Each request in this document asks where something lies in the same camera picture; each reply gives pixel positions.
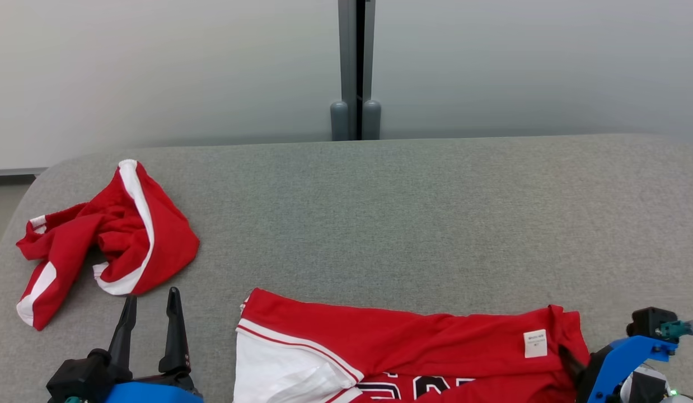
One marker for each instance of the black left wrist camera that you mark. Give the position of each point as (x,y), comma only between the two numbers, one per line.
(80,375)

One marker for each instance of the red basketball shorts white trim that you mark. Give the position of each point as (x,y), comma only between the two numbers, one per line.
(173,240)

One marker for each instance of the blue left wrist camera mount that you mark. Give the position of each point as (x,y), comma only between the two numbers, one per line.
(150,394)

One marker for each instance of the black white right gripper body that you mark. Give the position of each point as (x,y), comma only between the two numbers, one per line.
(590,375)

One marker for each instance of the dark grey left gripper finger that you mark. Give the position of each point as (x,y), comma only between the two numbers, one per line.
(122,341)
(174,341)

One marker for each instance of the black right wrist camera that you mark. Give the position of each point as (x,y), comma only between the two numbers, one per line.
(649,322)

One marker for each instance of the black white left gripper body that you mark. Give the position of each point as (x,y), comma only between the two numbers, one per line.
(167,379)

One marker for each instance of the red basketball jersey number 23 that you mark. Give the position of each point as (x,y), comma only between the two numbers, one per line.
(408,341)

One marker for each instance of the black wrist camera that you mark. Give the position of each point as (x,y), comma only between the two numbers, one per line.
(649,322)
(80,375)

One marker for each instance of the grey partition post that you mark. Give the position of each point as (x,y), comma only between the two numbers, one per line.
(346,45)

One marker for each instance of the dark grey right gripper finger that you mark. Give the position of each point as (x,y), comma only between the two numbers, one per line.
(571,364)

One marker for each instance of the grey cylindrical post cap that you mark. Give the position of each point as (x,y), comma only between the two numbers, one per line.
(339,123)
(371,123)

